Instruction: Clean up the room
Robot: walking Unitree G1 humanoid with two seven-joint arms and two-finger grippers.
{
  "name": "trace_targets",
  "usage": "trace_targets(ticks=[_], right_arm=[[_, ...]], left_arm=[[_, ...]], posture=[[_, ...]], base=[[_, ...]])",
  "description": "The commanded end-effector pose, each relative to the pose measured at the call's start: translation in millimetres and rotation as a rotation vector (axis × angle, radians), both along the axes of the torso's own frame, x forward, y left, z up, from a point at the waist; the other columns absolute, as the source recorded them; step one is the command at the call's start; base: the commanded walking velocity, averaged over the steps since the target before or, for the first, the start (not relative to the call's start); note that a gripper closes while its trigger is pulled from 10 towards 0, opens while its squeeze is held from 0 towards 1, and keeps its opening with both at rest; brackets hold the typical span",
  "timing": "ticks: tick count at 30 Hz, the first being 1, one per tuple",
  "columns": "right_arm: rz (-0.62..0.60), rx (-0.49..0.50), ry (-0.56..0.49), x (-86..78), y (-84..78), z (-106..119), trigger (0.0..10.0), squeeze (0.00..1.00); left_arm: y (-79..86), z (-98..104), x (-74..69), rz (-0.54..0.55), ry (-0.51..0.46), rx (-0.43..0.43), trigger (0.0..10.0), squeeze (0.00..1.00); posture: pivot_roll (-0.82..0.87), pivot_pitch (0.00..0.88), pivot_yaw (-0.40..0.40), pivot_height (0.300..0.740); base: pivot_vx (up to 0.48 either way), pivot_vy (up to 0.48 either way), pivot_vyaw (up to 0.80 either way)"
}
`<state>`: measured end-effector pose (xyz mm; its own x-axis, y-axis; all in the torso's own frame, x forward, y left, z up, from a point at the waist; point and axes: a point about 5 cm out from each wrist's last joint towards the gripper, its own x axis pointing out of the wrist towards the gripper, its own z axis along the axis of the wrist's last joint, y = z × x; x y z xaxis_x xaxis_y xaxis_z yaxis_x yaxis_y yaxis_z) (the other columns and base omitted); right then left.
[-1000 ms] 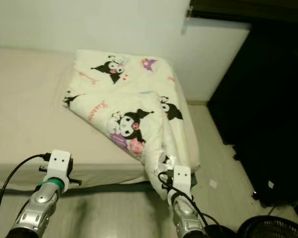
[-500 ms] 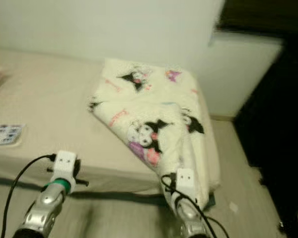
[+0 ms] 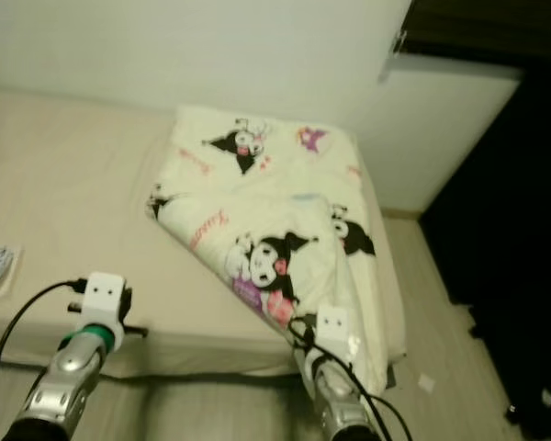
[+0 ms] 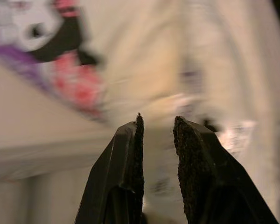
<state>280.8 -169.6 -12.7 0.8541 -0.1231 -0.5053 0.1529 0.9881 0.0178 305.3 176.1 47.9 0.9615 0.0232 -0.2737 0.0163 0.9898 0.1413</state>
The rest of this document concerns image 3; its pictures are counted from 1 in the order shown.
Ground cream cartoon print quilt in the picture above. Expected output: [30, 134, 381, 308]
[146, 105, 398, 398]

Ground white book blue letters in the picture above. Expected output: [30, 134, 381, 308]
[0, 243, 25, 298]

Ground bed with beige sheet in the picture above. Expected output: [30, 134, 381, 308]
[0, 86, 410, 380]

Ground black tall furniture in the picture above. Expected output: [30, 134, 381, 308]
[417, 62, 551, 440]

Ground metal window latch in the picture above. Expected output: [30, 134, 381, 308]
[391, 28, 410, 55]

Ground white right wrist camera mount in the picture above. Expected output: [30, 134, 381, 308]
[314, 306, 353, 356]

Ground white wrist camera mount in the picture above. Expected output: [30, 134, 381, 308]
[314, 306, 353, 356]
[83, 272, 131, 354]

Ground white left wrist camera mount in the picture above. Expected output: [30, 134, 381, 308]
[83, 272, 131, 354]

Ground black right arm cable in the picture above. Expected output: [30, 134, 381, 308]
[290, 322, 414, 441]

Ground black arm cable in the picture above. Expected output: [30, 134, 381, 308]
[0, 279, 95, 441]
[290, 322, 414, 441]

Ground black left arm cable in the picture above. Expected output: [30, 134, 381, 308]
[0, 279, 95, 441]

